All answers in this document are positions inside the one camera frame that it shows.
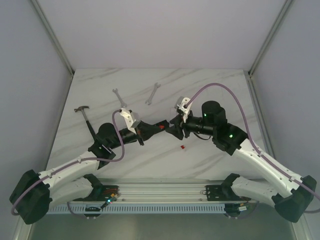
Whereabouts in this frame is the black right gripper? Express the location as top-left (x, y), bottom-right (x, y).
top-left (165, 109), bottom-right (216, 140)

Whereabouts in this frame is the black fuse box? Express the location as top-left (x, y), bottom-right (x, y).
top-left (160, 120), bottom-right (170, 130)

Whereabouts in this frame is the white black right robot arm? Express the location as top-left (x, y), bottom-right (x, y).
top-left (166, 97), bottom-right (317, 223)

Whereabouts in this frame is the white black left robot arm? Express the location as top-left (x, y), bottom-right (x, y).
top-left (9, 120), bottom-right (169, 225)

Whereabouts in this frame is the silver open-end wrench left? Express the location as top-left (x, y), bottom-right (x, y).
top-left (112, 88), bottom-right (128, 108)

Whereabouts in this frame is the silver open-end wrench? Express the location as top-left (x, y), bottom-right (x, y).
top-left (112, 88), bottom-right (128, 108)
top-left (145, 82), bottom-right (161, 105)

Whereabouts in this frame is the silver open-end wrench right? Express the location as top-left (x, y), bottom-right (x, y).
top-left (145, 82), bottom-right (161, 105)

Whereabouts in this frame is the small claw hammer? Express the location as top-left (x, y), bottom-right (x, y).
top-left (74, 105), bottom-right (96, 141)

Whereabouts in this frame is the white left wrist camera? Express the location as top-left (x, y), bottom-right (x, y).
top-left (120, 108), bottom-right (141, 134)

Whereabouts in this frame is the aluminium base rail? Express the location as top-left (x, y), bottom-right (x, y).
top-left (100, 178), bottom-right (223, 204)

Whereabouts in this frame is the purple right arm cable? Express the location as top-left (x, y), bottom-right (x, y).
top-left (183, 83), bottom-right (320, 215)

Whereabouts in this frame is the slotted grey cable duct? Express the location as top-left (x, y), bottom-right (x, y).
top-left (48, 203), bottom-right (226, 214)

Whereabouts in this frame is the aluminium frame post left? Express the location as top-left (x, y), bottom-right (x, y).
top-left (29, 0), bottom-right (75, 77)

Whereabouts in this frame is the aluminium frame rail right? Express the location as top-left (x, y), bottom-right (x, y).
top-left (248, 0), bottom-right (295, 78)

